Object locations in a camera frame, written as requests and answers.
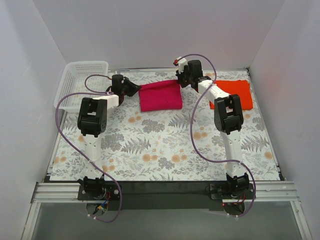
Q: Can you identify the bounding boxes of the magenta t-shirt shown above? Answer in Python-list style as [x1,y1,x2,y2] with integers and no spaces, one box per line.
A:
[138,79,183,112]

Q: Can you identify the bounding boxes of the white plastic basket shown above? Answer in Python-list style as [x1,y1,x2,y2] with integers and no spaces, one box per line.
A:
[53,61,111,107]

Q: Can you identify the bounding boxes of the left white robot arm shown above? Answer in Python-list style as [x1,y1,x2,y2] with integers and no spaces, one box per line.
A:
[77,74,141,200]

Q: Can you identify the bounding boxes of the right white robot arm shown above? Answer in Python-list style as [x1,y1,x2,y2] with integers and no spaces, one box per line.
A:
[173,57,250,199]

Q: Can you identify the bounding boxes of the folded orange t-shirt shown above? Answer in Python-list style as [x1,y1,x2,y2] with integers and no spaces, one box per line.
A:
[215,80,254,111]

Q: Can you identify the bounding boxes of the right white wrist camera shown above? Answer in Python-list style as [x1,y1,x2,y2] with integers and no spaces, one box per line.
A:
[173,57,188,73]

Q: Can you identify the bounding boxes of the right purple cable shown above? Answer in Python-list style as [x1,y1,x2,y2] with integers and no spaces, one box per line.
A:
[190,52,257,218]

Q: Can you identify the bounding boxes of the purple cable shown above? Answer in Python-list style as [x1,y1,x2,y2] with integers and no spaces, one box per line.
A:
[190,52,257,218]
[54,74,124,223]

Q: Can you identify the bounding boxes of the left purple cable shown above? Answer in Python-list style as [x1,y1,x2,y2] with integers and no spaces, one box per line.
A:
[54,74,124,223]

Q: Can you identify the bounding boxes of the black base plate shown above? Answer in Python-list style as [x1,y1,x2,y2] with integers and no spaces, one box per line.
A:
[77,179,254,212]

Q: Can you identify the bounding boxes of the aluminium frame rail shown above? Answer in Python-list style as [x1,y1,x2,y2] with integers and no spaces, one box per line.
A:
[22,181,312,240]

